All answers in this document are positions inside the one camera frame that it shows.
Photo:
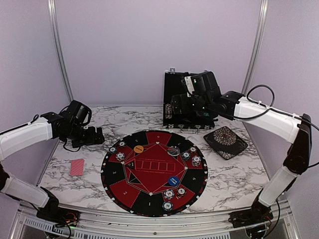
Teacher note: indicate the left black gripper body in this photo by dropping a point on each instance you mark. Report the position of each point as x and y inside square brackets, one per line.
[78, 138]

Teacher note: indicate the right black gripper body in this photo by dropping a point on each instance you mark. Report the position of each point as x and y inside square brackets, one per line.
[201, 105]

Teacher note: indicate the red playing card deck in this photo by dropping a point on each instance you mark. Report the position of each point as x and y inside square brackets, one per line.
[77, 167]

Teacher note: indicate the green chip seat four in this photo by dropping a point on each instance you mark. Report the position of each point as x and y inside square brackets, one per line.
[112, 150]

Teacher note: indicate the white chip stack seat four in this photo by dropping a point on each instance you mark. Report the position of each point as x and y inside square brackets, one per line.
[120, 156]

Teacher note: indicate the green chip stack seat eight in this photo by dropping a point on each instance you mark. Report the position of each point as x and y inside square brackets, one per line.
[185, 156]

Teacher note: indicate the white chip stack seat eight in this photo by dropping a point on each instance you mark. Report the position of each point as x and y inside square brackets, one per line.
[196, 161]

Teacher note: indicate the clear round button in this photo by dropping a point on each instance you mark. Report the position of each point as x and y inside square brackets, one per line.
[173, 151]

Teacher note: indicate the orange dealer button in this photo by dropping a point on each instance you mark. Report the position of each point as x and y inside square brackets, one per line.
[138, 149]

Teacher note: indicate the red chip stack seat ten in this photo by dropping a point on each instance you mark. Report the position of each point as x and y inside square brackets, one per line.
[181, 192]

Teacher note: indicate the white chip stack seat ten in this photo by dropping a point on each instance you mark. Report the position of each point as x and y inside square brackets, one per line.
[168, 194]

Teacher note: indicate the blue chip stack seat one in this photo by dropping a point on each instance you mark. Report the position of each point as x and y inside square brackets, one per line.
[167, 206]

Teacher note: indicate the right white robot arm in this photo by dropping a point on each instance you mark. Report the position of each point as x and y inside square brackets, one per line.
[291, 127]

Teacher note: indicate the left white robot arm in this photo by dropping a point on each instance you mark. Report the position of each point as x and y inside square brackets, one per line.
[48, 126]

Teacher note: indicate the white chips row in case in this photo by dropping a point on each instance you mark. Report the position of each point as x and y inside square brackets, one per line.
[167, 114]

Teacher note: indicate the black poker chip case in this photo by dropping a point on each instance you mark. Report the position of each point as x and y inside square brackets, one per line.
[174, 86]

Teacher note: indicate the black floral square plate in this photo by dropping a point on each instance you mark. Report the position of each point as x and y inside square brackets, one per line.
[225, 142]

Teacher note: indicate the round red black poker mat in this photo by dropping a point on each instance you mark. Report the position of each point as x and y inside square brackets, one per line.
[137, 184]

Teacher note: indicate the blue blind button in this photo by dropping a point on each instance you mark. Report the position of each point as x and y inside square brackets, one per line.
[173, 181]

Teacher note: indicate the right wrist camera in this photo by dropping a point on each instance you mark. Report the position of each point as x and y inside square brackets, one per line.
[202, 84]

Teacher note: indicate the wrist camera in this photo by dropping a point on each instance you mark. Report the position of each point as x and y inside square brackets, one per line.
[202, 84]
[79, 112]

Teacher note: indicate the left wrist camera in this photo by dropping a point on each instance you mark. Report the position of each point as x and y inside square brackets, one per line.
[79, 112]

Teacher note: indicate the right aluminium corner post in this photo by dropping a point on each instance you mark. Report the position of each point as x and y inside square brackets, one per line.
[261, 24]

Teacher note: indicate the aluminium corner post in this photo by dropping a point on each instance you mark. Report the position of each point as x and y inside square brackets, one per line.
[58, 48]
[261, 24]

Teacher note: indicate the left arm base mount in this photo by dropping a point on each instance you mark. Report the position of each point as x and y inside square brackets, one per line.
[54, 213]

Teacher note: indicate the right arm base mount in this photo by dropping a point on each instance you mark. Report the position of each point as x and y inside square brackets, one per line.
[258, 213]

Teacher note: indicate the left aluminium corner post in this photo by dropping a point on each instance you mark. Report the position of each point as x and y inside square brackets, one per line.
[58, 48]

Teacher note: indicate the aluminium front rail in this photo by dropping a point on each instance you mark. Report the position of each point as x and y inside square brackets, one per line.
[101, 224]

